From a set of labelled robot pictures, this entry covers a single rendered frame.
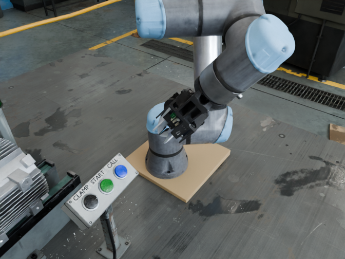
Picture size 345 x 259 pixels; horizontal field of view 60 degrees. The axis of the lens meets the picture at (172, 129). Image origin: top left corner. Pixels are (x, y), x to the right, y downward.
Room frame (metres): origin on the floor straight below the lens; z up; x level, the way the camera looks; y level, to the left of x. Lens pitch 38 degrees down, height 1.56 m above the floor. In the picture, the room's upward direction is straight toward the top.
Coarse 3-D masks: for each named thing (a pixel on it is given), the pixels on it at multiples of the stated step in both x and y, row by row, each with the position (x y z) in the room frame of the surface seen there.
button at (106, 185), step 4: (104, 180) 0.44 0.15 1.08; (108, 180) 0.44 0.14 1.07; (100, 184) 0.43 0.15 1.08; (104, 184) 0.43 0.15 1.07; (108, 184) 0.43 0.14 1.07; (112, 184) 0.44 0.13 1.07; (104, 188) 0.42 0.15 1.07; (108, 188) 0.43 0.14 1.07; (112, 188) 0.43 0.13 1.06; (108, 192) 0.42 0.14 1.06
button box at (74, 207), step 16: (112, 160) 0.49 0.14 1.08; (96, 176) 0.44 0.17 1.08; (112, 176) 0.46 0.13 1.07; (128, 176) 0.48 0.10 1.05; (80, 192) 0.40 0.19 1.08; (96, 192) 0.41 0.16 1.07; (112, 192) 0.43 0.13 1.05; (64, 208) 0.38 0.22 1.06; (80, 208) 0.37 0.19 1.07; (96, 208) 0.38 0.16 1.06; (80, 224) 0.36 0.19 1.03
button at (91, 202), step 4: (88, 196) 0.40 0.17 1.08; (92, 196) 0.40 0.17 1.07; (84, 200) 0.39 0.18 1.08; (88, 200) 0.39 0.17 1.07; (92, 200) 0.39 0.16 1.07; (96, 200) 0.39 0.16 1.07; (84, 204) 0.38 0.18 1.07; (88, 204) 0.38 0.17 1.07; (92, 204) 0.38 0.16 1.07; (96, 204) 0.39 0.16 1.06; (88, 208) 0.38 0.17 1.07; (92, 208) 0.38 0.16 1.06
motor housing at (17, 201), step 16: (0, 144) 0.53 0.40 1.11; (0, 160) 0.48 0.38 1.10; (16, 160) 0.50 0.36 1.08; (0, 176) 0.45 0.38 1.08; (32, 176) 0.47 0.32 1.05; (0, 192) 0.42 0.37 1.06; (16, 192) 0.44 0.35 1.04; (32, 192) 0.46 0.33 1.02; (0, 208) 0.39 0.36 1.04; (16, 208) 0.41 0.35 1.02; (0, 224) 0.38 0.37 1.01
